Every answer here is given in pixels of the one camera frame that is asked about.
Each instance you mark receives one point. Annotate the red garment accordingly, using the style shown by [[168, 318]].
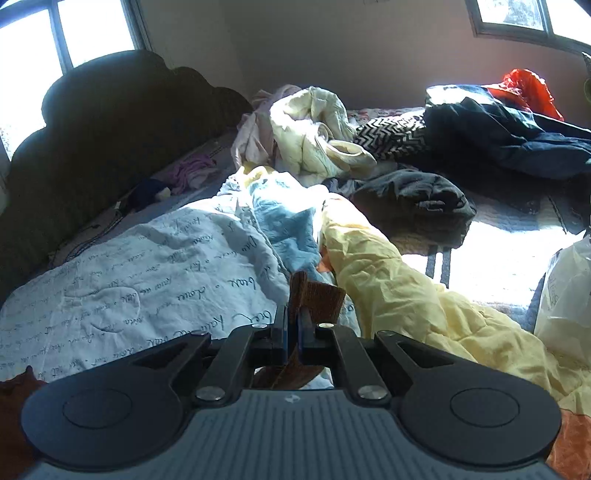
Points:
[[526, 87]]

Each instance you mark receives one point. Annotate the small window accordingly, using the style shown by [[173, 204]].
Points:
[[512, 16]]

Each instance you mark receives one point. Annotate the brown knit sweater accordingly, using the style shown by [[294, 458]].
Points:
[[318, 295]]

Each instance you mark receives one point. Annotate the cream padded jacket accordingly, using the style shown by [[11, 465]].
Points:
[[309, 134]]

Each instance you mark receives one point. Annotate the large window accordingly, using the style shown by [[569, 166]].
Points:
[[32, 37]]

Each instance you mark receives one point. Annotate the navy blue knitted item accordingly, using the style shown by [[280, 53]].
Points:
[[143, 194]]

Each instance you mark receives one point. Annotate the green object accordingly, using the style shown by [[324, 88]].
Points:
[[586, 78]]

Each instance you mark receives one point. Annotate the white plastic bag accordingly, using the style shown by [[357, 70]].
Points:
[[565, 300]]

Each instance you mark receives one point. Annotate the pale pink garment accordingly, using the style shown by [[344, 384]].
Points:
[[251, 134]]

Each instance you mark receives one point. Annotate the purple-pink cloth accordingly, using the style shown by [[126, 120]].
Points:
[[191, 170]]

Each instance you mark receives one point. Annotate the dark navy garment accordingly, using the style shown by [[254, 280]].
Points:
[[498, 134]]

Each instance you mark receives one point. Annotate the white script-printed quilt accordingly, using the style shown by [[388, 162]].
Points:
[[138, 286]]

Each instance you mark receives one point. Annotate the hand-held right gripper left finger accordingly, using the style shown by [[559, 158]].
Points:
[[282, 339]]

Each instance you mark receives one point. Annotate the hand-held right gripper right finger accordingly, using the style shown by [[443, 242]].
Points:
[[303, 339]]

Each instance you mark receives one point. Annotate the dark green headboard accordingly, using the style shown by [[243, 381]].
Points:
[[92, 138]]

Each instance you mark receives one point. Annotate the yellow blanket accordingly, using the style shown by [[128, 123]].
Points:
[[397, 295]]

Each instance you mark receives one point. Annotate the dark grey garment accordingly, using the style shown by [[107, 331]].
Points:
[[415, 198]]

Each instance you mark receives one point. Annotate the black-white zigzag cloth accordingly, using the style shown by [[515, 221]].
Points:
[[388, 134]]

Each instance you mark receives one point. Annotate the patterned bed sheet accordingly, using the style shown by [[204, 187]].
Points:
[[508, 240]]

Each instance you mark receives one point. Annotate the light blue cloth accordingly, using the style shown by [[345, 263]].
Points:
[[281, 221]]

